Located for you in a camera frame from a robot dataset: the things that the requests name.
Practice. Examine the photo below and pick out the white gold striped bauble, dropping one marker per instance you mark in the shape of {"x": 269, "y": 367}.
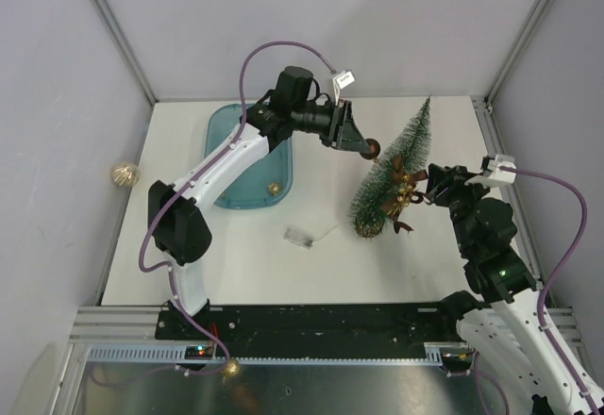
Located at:
{"x": 125, "y": 174}

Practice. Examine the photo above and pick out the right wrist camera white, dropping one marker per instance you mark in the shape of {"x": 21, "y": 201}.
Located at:
{"x": 496, "y": 171}

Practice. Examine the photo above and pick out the brown ribbon pile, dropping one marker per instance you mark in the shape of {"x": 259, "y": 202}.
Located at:
{"x": 403, "y": 194}

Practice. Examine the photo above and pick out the aluminium frame post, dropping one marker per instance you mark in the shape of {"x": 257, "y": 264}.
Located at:
{"x": 520, "y": 45}
{"x": 124, "y": 49}

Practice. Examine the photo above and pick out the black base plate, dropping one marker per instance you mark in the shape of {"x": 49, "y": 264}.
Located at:
{"x": 428, "y": 321}

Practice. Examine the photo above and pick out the small green christmas tree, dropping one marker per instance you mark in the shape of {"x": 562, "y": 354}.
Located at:
{"x": 413, "y": 145}

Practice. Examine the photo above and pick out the dark brown bauble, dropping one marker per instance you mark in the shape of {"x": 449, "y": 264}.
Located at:
{"x": 374, "y": 150}

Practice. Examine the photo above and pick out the clear light string battery box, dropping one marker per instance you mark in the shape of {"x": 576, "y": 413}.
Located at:
{"x": 298, "y": 237}

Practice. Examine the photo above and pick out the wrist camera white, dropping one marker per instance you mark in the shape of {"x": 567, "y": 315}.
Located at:
{"x": 340, "y": 81}
{"x": 496, "y": 171}

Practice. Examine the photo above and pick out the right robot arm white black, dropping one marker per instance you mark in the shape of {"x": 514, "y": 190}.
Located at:
{"x": 503, "y": 317}

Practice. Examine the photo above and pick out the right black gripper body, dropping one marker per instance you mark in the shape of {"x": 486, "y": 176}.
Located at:
{"x": 455, "y": 193}

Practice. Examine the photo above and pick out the blue plastic tray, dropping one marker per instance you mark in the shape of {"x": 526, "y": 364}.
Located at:
{"x": 262, "y": 185}

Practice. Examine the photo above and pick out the left aluminium frame post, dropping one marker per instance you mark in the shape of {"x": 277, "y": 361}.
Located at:
{"x": 124, "y": 49}

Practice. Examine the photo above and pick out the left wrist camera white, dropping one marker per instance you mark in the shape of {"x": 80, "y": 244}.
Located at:
{"x": 340, "y": 81}

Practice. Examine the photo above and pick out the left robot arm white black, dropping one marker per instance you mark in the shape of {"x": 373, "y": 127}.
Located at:
{"x": 176, "y": 222}

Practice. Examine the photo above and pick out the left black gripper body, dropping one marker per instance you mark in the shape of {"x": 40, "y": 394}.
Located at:
{"x": 336, "y": 130}

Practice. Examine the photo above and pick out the right aluminium frame post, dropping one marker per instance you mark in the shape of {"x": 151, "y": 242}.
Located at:
{"x": 520, "y": 45}

